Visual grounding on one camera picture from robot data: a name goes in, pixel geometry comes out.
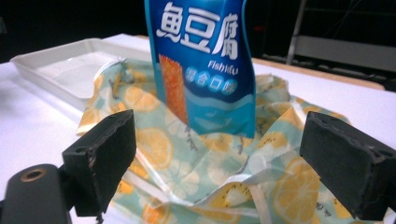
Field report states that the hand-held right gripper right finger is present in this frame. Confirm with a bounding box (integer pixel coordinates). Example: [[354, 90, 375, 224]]
[[299, 111, 396, 222]]

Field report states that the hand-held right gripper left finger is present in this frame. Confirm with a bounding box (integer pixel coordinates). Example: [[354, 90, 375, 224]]
[[62, 108, 137, 217]]

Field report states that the lemon print plastic bag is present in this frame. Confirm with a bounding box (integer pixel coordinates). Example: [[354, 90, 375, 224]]
[[77, 57, 396, 224]]

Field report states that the blue snack packet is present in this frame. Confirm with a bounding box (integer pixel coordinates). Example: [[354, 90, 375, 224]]
[[144, 0, 257, 139]]

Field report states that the white plastic tray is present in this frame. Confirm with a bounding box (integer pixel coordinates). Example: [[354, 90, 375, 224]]
[[9, 37, 153, 110]]

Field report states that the grey metal stand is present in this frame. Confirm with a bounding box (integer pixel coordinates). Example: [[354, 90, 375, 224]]
[[285, 0, 396, 74]]

